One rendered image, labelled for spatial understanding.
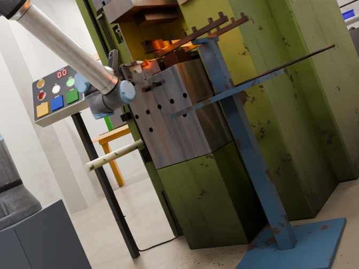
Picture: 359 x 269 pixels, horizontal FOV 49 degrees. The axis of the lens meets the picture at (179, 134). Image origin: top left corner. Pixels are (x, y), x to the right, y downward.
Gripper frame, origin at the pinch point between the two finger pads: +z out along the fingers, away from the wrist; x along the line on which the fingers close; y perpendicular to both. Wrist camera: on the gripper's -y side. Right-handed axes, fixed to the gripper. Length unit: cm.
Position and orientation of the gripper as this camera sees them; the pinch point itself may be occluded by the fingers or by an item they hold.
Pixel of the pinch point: (135, 64)
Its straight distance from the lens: 197.1
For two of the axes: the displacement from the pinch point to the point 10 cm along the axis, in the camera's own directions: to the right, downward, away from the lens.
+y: 3.8, 9.2, 0.5
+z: 5.8, -2.8, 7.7
